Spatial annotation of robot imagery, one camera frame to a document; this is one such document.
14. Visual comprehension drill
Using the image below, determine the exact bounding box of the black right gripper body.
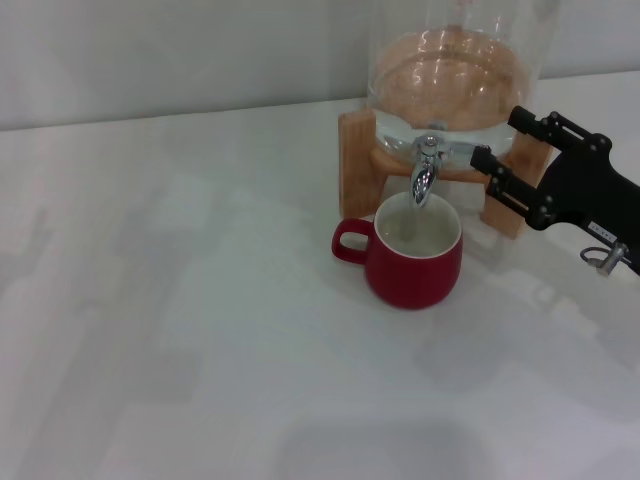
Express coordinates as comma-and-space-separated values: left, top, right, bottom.
537, 144, 640, 276

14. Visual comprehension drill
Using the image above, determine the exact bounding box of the chrome faucet with lever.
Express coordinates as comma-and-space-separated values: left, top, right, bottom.
409, 133, 489, 209

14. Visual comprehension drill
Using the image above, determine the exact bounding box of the red ceramic cup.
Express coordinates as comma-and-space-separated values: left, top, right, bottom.
330, 193, 464, 311

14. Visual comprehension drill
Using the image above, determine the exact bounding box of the glass water dispenser jar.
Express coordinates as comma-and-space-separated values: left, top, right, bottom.
364, 0, 556, 169

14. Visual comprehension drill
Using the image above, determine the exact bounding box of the wooden dispenser stand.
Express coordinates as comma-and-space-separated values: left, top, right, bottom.
337, 109, 554, 239

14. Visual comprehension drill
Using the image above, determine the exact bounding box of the silver cable connector plug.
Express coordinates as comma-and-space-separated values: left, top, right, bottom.
579, 241, 631, 276

